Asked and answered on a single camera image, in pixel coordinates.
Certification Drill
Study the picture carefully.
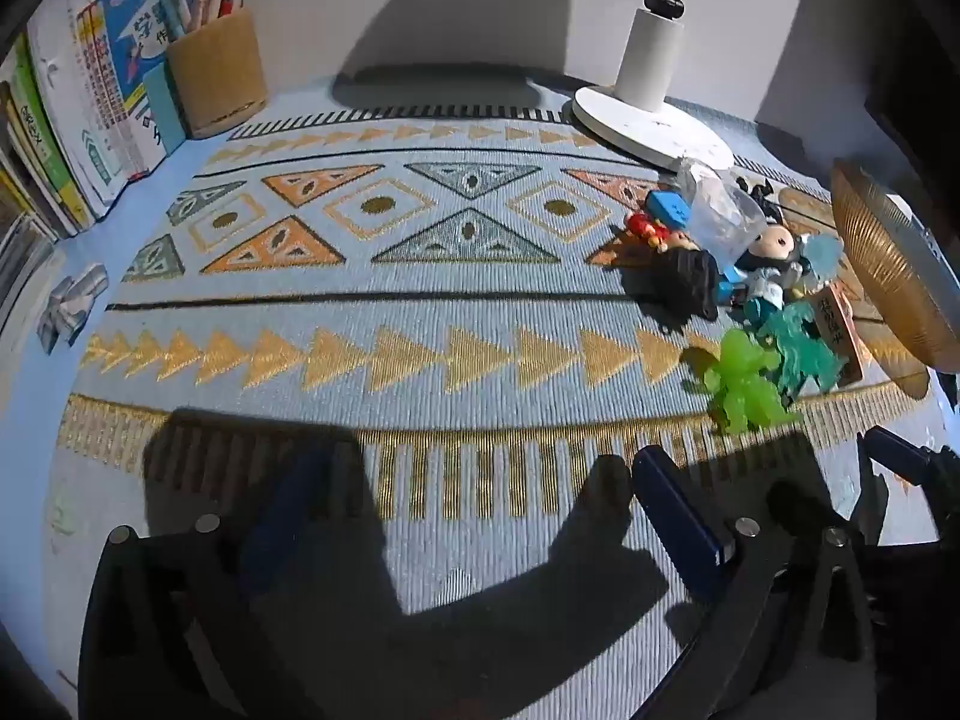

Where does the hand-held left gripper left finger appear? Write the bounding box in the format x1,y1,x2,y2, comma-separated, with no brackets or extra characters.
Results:
79,427,362,720

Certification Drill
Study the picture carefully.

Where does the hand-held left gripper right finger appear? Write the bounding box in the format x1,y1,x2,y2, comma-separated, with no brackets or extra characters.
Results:
632,444,878,720

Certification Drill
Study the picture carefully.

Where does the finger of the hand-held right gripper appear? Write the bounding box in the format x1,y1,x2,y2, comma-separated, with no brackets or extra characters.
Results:
861,426,940,485

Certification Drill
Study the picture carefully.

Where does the green toy figure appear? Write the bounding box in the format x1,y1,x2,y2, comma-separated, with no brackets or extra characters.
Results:
700,330,803,437

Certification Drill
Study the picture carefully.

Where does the teal toy figure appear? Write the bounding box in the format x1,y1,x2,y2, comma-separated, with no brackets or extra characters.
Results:
745,292,845,398

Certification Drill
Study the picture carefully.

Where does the amber ribbed glass bowl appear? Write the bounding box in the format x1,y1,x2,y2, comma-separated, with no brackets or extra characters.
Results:
831,157,960,376

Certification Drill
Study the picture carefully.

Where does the light blue snowflake toy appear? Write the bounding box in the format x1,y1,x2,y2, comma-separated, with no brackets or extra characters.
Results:
799,232,845,293

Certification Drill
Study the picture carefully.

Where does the black toy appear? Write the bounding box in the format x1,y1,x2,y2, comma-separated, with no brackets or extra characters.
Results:
651,247,725,320

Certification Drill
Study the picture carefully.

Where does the red toy figure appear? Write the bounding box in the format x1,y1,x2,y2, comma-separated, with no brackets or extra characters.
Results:
626,211,688,253

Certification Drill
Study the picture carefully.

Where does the blue toy block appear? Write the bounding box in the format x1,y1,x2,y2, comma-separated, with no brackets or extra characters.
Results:
646,190,693,230

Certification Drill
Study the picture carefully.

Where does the patterned woven table mat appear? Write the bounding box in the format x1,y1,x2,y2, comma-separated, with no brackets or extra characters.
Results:
37,75,960,720

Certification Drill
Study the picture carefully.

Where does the clear plastic bag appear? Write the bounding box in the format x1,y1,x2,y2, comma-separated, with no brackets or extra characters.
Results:
678,157,767,271

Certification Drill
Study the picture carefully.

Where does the silver metal clip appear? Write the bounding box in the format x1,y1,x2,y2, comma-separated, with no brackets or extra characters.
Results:
36,264,110,356

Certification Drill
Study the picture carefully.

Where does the black monitor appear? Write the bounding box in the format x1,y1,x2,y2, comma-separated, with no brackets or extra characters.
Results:
862,0,960,188

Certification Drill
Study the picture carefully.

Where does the wooden pen holder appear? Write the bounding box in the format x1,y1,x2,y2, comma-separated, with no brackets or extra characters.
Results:
165,7,269,140

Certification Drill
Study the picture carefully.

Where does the green book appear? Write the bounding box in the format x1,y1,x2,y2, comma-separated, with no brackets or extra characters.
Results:
7,37,95,230

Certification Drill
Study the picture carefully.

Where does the yellow spine book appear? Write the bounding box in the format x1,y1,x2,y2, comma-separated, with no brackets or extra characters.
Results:
75,4,148,178

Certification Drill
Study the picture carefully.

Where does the white desk lamp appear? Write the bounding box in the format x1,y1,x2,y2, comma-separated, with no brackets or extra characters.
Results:
571,0,736,172

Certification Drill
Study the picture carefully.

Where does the white book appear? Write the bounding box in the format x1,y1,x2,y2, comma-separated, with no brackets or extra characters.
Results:
26,0,122,220

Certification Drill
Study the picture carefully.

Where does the blue cover workbook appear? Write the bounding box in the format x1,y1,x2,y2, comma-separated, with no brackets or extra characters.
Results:
97,0,200,167

